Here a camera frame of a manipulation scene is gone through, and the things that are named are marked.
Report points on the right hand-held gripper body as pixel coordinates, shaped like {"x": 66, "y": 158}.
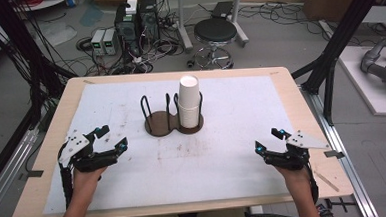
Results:
{"x": 295, "y": 153}

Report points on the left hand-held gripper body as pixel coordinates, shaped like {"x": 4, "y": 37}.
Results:
{"x": 83, "y": 154}

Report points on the stack of white paper cups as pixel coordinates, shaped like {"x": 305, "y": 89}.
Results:
{"x": 189, "y": 102}

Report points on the person's right hand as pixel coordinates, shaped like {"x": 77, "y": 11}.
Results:
{"x": 293, "y": 176}

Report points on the person's left hand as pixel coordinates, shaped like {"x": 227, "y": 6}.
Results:
{"x": 86, "y": 179}

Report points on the black tape strip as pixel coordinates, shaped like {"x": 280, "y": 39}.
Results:
{"x": 333, "y": 154}
{"x": 34, "y": 173}

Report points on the thin wooden stick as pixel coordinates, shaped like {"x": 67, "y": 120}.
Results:
{"x": 326, "y": 181}

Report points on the small circuit board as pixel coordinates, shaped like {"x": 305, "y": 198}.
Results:
{"x": 325, "y": 213}

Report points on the white table mat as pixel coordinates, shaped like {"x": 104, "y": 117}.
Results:
{"x": 184, "y": 169}

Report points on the grey bench power supply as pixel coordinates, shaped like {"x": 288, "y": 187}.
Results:
{"x": 110, "y": 42}
{"x": 97, "y": 42}

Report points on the white floor board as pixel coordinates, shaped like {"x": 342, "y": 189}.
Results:
{"x": 363, "y": 79}

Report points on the black computer tower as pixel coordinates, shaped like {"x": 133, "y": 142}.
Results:
{"x": 149, "y": 19}
{"x": 127, "y": 32}

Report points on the white stand leg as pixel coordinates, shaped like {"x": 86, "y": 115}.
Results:
{"x": 184, "y": 29}
{"x": 239, "y": 22}

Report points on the black round stool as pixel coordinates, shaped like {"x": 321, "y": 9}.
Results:
{"x": 215, "y": 30}

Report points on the small white box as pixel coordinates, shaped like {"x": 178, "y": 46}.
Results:
{"x": 131, "y": 6}

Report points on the black flat floor device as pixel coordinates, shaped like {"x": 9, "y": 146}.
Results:
{"x": 222, "y": 9}

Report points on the aluminium rail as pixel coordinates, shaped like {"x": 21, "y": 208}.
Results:
{"x": 344, "y": 160}
{"x": 10, "y": 168}

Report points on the black frame post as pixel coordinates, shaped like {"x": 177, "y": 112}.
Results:
{"x": 28, "y": 63}
{"x": 340, "y": 34}

